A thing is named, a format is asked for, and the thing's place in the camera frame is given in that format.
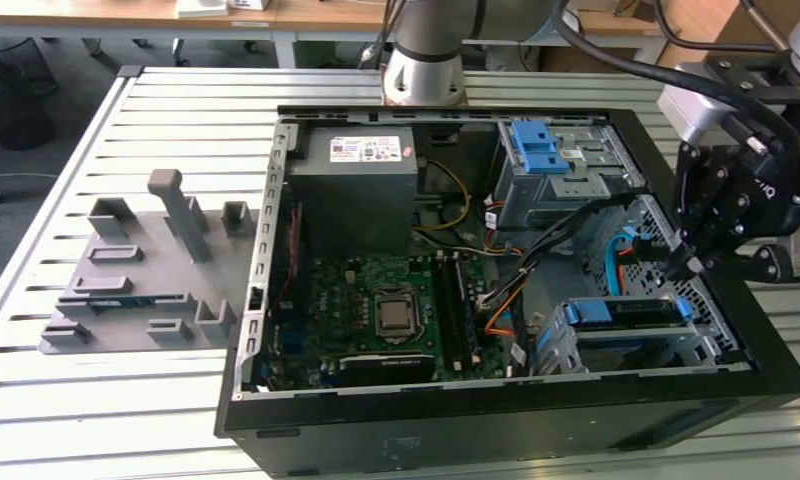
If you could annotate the black graphics card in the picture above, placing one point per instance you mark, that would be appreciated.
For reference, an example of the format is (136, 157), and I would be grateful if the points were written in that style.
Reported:
(387, 372)

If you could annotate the silver CPU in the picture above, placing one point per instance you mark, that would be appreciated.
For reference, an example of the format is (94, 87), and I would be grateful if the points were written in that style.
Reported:
(396, 316)

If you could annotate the blue plastic bay latch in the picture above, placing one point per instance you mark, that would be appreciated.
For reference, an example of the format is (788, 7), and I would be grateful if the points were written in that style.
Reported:
(536, 150)

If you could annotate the wooden desk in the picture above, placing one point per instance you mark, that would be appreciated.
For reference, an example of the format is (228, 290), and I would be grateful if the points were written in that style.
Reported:
(106, 22)
(333, 22)

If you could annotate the white box with blue print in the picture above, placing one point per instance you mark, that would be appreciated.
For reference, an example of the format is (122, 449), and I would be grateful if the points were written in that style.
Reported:
(246, 4)

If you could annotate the grey power supply unit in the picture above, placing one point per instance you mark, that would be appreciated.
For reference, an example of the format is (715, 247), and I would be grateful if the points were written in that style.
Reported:
(353, 210)

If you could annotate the grey parts rack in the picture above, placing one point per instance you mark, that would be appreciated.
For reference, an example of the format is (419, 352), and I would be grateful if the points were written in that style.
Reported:
(153, 290)

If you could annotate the black mesh waste bin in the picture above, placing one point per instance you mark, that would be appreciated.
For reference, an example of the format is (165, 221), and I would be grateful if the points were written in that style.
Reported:
(13, 100)

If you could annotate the hard disk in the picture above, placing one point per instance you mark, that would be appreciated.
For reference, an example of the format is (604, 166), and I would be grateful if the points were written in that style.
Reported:
(593, 312)

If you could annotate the green motherboard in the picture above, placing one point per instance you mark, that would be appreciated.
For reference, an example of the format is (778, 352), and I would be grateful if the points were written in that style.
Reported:
(347, 310)

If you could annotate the metal disk bay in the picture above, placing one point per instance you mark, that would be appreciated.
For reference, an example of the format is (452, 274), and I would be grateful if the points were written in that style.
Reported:
(640, 337)

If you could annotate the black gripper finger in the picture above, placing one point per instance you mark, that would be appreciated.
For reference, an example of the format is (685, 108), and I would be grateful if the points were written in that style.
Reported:
(767, 260)
(713, 200)

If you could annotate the black RAM slot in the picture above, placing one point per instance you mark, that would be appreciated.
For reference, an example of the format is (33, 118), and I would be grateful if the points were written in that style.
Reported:
(444, 310)
(452, 310)
(461, 310)

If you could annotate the black PC case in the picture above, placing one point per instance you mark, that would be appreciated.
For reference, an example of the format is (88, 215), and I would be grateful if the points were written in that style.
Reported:
(507, 425)

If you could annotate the metal optical drive cage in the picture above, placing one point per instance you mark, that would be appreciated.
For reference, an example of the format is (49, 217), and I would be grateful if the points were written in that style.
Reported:
(573, 192)

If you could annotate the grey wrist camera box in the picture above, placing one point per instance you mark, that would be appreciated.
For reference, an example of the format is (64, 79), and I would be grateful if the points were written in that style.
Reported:
(696, 112)

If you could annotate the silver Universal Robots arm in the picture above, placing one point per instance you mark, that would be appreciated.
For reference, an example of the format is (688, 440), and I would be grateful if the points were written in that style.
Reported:
(427, 30)

